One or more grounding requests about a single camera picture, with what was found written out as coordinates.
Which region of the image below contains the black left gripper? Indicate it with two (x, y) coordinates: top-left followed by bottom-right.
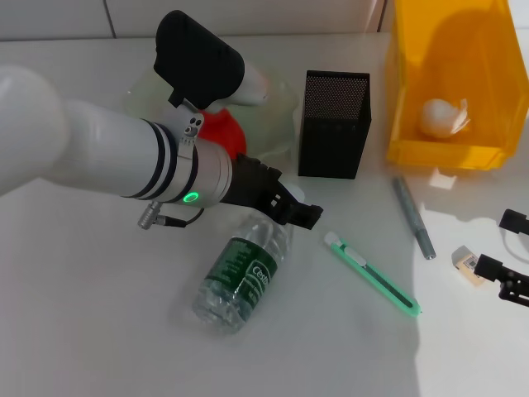
(221, 152), (323, 229)

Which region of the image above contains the beige eraser with barcode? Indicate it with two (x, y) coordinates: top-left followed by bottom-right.
(450, 245), (487, 286)

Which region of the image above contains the green utility knife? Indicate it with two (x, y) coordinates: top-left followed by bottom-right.
(324, 231), (422, 318)

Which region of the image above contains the clear bottle with green label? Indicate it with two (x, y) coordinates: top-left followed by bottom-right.
(190, 184), (305, 334)

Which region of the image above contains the grey metal pen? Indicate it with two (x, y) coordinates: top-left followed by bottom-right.
(392, 176), (437, 261)

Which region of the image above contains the red pepper toy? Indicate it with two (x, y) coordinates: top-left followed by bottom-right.
(198, 108), (248, 156)

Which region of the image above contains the white paper ball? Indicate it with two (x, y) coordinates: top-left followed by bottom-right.
(420, 98), (472, 138)

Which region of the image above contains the black mesh pen holder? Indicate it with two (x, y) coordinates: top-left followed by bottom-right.
(297, 69), (373, 180)

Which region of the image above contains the wavy green glass fruit plate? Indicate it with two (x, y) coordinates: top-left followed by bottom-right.
(123, 68), (299, 161)

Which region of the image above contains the yellow plastic bin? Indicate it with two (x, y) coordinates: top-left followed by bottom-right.
(386, 0), (529, 171)

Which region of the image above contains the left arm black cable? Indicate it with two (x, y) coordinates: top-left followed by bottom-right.
(138, 201), (206, 229)

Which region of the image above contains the left wrist camera housing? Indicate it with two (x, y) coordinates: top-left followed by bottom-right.
(152, 10), (269, 109)

